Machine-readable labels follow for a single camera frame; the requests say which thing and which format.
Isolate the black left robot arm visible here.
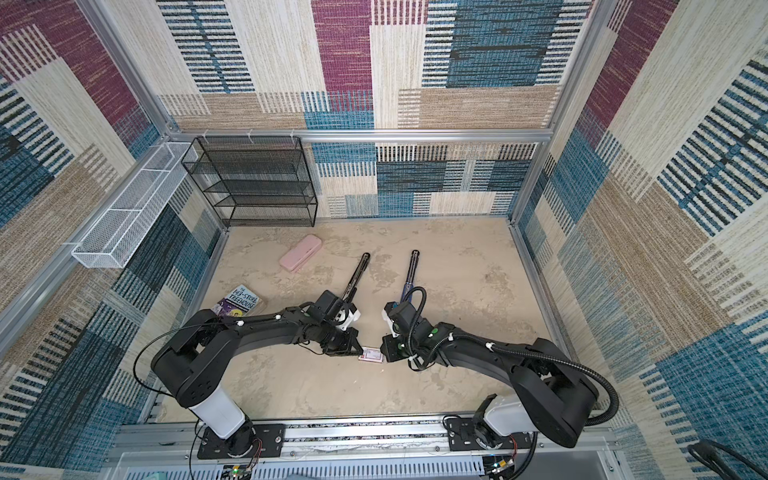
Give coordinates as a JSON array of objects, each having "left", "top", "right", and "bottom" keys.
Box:
[{"left": 151, "top": 303, "right": 363, "bottom": 458}]

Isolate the black stapler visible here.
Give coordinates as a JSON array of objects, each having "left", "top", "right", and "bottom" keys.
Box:
[{"left": 341, "top": 252, "right": 371, "bottom": 304}]

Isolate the black cable bottom right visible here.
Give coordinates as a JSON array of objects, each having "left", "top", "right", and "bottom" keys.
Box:
[{"left": 687, "top": 439, "right": 768, "bottom": 480}]

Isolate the colourful paperback book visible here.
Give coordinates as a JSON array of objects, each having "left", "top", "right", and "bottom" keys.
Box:
[{"left": 211, "top": 284, "right": 264, "bottom": 317}]

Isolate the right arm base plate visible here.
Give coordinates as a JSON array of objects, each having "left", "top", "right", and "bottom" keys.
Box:
[{"left": 441, "top": 415, "right": 532, "bottom": 451}]

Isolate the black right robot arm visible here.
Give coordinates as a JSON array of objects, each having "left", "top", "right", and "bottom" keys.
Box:
[{"left": 381, "top": 323, "right": 620, "bottom": 448}]

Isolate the black mesh shelf rack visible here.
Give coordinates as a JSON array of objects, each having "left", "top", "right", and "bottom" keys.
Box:
[{"left": 181, "top": 136, "right": 318, "bottom": 227}]

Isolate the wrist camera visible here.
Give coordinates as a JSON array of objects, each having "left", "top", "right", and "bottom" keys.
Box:
[
  {"left": 315, "top": 287, "right": 361, "bottom": 331},
  {"left": 382, "top": 302, "right": 417, "bottom": 337}
]

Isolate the red white staple box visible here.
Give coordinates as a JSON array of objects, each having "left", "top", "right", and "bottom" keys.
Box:
[{"left": 358, "top": 347, "right": 384, "bottom": 363}]

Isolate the aluminium front rail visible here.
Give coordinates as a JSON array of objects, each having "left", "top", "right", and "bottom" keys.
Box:
[{"left": 99, "top": 415, "right": 632, "bottom": 479}]

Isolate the blue stapler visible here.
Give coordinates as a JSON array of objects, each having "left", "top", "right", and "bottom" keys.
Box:
[{"left": 400, "top": 250, "right": 420, "bottom": 303}]

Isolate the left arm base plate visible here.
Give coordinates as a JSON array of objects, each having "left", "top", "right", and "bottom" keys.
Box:
[{"left": 195, "top": 423, "right": 286, "bottom": 460}]

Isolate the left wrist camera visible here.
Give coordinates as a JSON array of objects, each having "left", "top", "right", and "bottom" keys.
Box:
[{"left": 315, "top": 287, "right": 361, "bottom": 331}]

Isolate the white wire mesh basket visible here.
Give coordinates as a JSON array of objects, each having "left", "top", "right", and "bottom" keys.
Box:
[{"left": 72, "top": 142, "right": 190, "bottom": 269}]

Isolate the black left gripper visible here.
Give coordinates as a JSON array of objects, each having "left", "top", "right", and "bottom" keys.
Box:
[{"left": 317, "top": 322, "right": 366, "bottom": 355}]

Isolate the pink pencil case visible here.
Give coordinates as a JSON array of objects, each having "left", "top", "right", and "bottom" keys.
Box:
[{"left": 279, "top": 234, "right": 323, "bottom": 273}]

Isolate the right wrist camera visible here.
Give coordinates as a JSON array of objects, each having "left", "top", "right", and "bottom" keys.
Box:
[{"left": 382, "top": 302, "right": 417, "bottom": 337}]

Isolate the black corrugated cable conduit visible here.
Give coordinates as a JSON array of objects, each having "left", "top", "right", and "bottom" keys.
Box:
[{"left": 398, "top": 285, "right": 620, "bottom": 480}]

